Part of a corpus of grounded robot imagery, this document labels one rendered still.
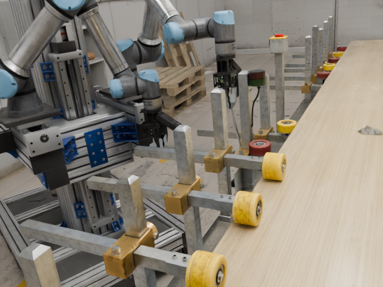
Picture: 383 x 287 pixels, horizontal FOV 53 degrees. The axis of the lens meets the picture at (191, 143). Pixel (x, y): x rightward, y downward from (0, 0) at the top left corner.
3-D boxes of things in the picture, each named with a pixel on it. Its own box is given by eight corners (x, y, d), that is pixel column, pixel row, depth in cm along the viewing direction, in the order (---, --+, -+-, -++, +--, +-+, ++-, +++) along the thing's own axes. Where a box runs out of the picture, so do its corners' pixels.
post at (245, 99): (244, 190, 155) (237, 72, 138) (247, 186, 158) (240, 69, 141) (252, 191, 154) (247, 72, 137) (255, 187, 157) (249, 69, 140)
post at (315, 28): (311, 94, 279) (312, 25, 262) (312, 93, 282) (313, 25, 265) (316, 94, 277) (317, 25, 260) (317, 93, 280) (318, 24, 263)
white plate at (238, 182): (234, 196, 149) (233, 173, 145) (255, 168, 170) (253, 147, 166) (236, 197, 148) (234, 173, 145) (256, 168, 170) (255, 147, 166)
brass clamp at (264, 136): (253, 145, 166) (252, 134, 164) (261, 134, 177) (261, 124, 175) (267, 146, 163) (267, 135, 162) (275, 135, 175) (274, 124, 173)
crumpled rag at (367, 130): (353, 131, 145) (354, 126, 144) (365, 127, 148) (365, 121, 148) (374, 137, 138) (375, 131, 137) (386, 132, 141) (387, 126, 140)
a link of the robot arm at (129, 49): (108, 69, 191) (104, 41, 186) (133, 64, 198) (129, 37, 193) (118, 72, 181) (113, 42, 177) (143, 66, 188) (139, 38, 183)
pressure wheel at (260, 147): (247, 173, 145) (245, 145, 141) (253, 164, 151) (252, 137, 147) (268, 176, 141) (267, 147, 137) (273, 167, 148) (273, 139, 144)
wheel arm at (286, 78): (269, 81, 285) (269, 76, 284) (271, 80, 288) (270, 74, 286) (331, 82, 266) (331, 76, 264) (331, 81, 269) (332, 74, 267)
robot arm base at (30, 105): (4, 113, 168) (-2, 91, 165) (39, 105, 176) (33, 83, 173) (12, 119, 157) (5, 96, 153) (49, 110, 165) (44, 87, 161)
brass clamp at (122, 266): (104, 273, 80) (99, 253, 78) (139, 237, 91) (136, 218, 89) (128, 280, 77) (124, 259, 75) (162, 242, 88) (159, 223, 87)
